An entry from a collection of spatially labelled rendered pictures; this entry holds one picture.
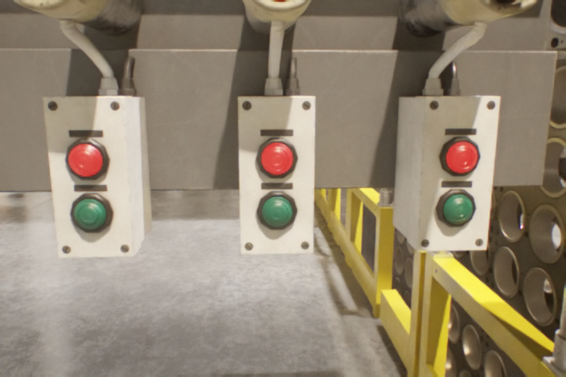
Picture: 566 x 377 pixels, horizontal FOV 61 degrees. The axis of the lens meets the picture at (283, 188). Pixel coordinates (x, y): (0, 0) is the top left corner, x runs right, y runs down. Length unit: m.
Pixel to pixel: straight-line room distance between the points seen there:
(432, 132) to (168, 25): 0.30
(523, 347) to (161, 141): 0.62
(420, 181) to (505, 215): 2.21
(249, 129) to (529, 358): 0.57
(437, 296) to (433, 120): 0.78
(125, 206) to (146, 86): 0.14
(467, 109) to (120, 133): 0.32
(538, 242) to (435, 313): 1.27
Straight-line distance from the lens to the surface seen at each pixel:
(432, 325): 1.24
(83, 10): 0.43
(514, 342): 0.87
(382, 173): 0.56
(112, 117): 0.46
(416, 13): 0.54
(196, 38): 0.56
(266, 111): 0.44
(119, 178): 0.46
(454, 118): 0.48
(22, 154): 0.59
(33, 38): 0.61
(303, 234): 0.46
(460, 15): 0.45
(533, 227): 2.43
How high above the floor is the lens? 0.77
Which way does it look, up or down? 12 degrees down
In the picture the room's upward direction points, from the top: straight up
